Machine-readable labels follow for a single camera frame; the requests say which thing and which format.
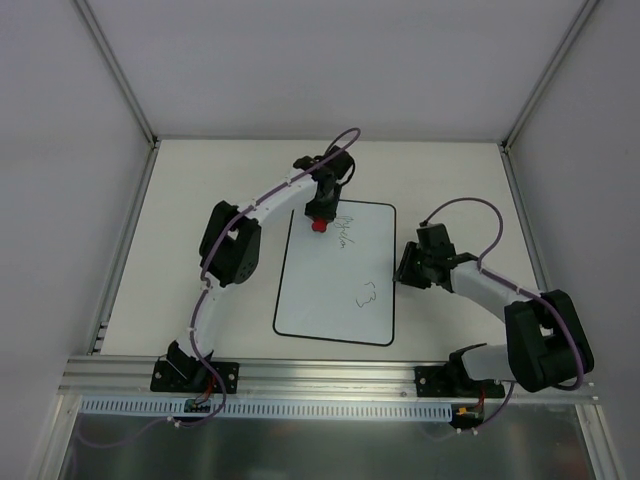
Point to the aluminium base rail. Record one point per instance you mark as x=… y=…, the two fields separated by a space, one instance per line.
x=258 y=378

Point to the right small circuit board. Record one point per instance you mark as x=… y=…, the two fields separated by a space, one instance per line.
x=467 y=420

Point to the aluminium frame post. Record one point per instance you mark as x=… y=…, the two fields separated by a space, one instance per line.
x=572 y=33
x=96 y=32

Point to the red bone-shaped eraser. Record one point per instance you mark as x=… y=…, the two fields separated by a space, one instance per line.
x=319 y=225

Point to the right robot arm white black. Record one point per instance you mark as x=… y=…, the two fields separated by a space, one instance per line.
x=546 y=345

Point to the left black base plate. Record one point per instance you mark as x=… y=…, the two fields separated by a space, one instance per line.
x=167 y=377

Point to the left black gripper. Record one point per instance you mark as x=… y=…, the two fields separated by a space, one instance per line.
x=321 y=210

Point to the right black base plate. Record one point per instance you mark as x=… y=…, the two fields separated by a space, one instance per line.
x=445 y=381

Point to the white whiteboard black frame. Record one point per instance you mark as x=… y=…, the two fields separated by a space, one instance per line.
x=337 y=285

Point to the small circuit board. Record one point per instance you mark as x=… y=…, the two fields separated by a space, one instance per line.
x=467 y=420
x=197 y=404

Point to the left aluminium frame post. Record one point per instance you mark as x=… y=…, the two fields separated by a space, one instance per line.
x=96 y=32

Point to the left small circuit board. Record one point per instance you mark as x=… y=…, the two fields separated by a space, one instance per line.
x=197 y=404

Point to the right aluminium frame post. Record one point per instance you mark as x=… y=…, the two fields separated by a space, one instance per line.
x=572 y=33

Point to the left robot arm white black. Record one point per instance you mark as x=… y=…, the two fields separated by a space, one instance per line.
x=230 y=250

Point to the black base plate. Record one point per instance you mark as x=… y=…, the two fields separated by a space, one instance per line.
x=445 y=381
x=167 y=377

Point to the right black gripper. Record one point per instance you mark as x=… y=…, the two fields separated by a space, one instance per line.
x=410 y=270

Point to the white slotted cable duct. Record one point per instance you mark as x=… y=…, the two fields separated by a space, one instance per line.
x=268 y=409

